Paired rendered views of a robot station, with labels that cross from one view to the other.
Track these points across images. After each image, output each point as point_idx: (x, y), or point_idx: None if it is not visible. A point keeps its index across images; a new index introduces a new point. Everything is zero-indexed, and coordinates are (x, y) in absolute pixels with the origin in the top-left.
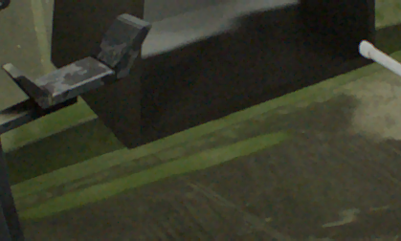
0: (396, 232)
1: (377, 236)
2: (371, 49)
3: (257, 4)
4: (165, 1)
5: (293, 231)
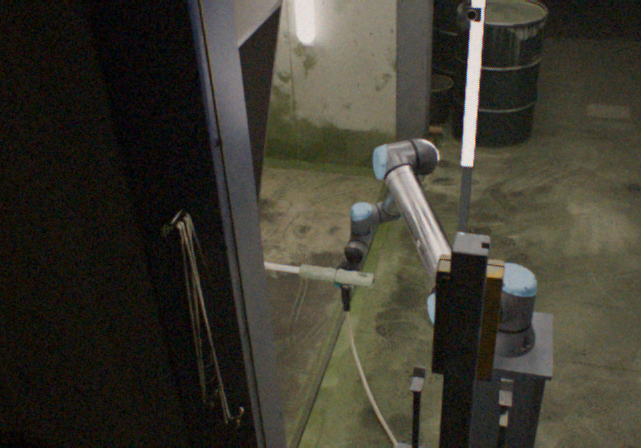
0: (285, 336)
1: (274, 341)
2: (267, 264)
3: None
4: None
5: None
